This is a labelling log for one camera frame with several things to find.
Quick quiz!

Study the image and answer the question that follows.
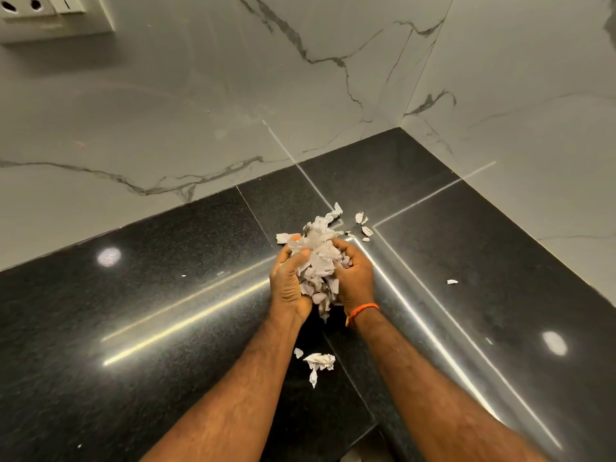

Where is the person's right hand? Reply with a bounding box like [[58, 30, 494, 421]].
[[331, 237, 376, 317]]

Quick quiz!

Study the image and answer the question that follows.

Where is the person's left hand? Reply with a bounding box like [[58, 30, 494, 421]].
[[269, 234, 313, 326]]

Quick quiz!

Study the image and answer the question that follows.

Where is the pile of torn paper scraps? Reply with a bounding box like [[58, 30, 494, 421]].
[[276, 202, 354, 324]]

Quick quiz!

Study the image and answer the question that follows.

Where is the person's left forearm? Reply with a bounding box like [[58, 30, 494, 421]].
[[140, 312, 307, 462]]

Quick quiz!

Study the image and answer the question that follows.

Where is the person's right forearm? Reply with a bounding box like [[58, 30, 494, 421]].
[[350, 308, 549, 462]]

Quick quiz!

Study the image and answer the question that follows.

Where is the orange wrist thread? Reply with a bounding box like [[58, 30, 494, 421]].
[[345, 303, 380, 328]]

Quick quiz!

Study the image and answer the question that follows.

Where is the crumpled white paper piece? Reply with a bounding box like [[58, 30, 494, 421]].
[[303, 352, 337, 389]]

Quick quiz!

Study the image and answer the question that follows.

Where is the white wall socket plate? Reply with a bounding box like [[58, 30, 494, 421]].
[[0, 0, 116, 45]]

